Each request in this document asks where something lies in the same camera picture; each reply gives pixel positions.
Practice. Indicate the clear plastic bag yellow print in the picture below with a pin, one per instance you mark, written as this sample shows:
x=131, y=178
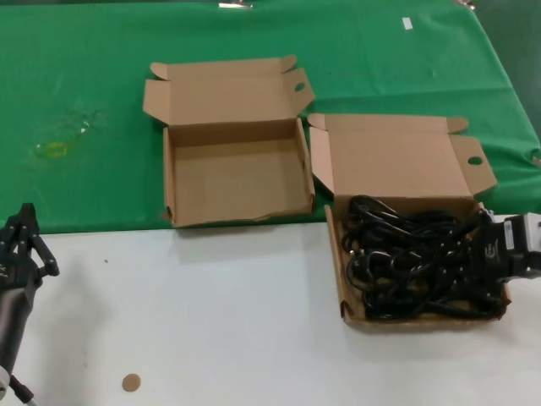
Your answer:
x=53, y=150

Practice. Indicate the metal cloth clip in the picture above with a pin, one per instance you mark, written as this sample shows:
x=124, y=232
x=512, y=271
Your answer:
x=234, y=5
x=465, y=2

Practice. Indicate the white tape strip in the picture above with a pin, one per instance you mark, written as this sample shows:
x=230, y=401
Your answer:
x=406, y=23

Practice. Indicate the green tablecloth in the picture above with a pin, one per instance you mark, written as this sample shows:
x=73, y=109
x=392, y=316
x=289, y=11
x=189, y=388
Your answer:
x=84, y=63

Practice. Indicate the cardboard box with oval hole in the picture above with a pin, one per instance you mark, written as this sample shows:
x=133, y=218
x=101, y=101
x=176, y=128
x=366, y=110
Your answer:
x=236, y=182

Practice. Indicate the cardboard box with round hole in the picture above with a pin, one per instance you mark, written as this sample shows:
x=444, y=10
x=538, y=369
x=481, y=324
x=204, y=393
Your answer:
x=393, y=160

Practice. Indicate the round brown cardboard disc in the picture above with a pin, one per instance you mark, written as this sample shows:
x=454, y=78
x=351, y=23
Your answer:
x=131, y=382

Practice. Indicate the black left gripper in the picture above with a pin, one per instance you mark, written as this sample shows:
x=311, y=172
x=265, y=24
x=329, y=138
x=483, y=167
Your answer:
x=12, y=266

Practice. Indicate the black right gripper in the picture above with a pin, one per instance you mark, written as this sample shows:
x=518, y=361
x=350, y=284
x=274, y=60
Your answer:
x=490, y=254

